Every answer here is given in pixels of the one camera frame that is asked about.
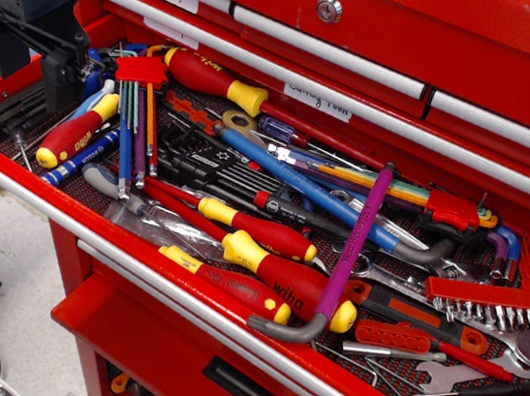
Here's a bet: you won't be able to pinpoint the black hex key set left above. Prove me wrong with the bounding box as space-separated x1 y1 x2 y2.
0 84 47 130

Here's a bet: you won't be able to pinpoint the black Torx key set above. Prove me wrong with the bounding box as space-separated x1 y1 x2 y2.
157 121 284 202

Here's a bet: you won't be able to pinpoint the violet Allen key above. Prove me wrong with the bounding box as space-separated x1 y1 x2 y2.
247 162 395 344

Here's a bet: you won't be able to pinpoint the large blue Allen key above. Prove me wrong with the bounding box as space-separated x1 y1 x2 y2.
214 125 454 265

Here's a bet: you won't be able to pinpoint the red holder colourful hex keys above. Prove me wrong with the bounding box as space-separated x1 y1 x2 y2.
115 51 168 201

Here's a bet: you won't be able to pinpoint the red yellow screwdriver left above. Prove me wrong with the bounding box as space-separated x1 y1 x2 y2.
36 93 120 169

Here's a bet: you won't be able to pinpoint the blue Bosch pen screwdriver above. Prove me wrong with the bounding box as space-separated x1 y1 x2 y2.
41 129 120 187

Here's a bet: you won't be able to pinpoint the long red yellow Wiha screwdriver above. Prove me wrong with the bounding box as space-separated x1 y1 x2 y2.
164 46 386 170

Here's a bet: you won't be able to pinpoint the white Cutting Tools label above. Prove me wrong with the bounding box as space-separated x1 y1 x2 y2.
283 82 353 123

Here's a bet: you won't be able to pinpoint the black red Wera screwdriver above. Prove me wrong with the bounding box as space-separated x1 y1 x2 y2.
254 191 340 237

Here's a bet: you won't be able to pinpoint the red yellow screwdriver upper middle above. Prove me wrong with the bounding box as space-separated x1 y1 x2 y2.
145 177 318 262

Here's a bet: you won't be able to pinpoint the silver cabinet lock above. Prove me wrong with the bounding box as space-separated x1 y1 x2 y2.
316 0 344 24

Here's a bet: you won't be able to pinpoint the slim red yellow screwdriver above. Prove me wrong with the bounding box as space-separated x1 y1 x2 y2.
158 246 292 325

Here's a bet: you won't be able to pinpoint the large red yellow Wiha screwdriver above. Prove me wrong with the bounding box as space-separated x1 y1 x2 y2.
128 184 371 337

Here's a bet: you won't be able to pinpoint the silver extension bit rod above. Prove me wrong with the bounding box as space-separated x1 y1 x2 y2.
341 341 448 363

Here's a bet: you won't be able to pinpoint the open red tool drawer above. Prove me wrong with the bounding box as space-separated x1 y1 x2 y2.
0 24 530 396

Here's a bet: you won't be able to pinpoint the orange bit holder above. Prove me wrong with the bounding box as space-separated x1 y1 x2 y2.
350 316 520 383

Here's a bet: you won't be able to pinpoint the red toolbox cabinet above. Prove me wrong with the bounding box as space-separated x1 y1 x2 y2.
21 0 530 396

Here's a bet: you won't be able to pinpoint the flat silver open wrench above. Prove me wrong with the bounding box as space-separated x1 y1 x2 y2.
417 349 530 394

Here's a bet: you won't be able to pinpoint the red bit holder strip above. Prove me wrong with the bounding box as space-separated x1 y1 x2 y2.
424 277 530 332

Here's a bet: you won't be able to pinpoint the black precision screwdriver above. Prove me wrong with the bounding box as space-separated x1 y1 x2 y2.
414 382 530 396

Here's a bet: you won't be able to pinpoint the grey blue handled screwdriver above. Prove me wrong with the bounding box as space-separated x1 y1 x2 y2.
81 163 149 217

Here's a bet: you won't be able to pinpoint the gold ring wrench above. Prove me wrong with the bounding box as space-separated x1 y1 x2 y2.
222 109 267 150

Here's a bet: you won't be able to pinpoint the purple clear handled screwdriver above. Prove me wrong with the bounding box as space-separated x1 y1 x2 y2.
258 115 363 171

